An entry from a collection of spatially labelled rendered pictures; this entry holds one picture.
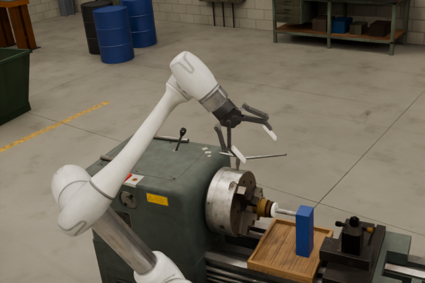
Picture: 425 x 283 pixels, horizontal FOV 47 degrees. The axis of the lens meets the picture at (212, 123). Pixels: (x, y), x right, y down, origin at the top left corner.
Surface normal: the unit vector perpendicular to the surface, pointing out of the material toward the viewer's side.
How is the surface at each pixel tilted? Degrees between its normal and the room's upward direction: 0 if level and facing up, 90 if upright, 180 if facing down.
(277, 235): 0
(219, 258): 26
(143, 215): 90
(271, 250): 0
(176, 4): 90
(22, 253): 0
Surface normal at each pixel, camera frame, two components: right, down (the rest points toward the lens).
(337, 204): -0.08, -0.91
